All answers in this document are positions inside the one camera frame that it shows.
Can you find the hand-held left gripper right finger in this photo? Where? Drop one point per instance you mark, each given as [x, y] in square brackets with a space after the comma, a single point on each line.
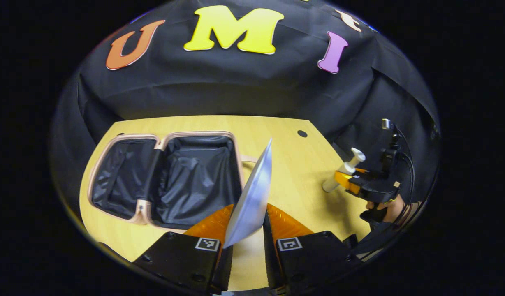
[271, 263]

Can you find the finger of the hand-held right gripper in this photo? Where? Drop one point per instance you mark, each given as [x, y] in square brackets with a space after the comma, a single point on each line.
[367, 173]
[346, 181]

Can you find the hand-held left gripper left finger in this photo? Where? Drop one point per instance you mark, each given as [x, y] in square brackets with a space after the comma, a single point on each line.
[182, 263]

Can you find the white pump bottle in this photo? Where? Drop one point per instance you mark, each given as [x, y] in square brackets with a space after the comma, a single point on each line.
[345, 169]

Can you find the silver foil packet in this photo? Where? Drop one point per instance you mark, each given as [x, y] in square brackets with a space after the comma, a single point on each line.
[252, 197]

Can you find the pink suitcase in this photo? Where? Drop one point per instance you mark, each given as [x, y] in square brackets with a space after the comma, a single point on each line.
[195, 176]

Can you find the black backdrop cloth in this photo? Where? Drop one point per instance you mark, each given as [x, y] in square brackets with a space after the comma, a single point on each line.
[236, 86]

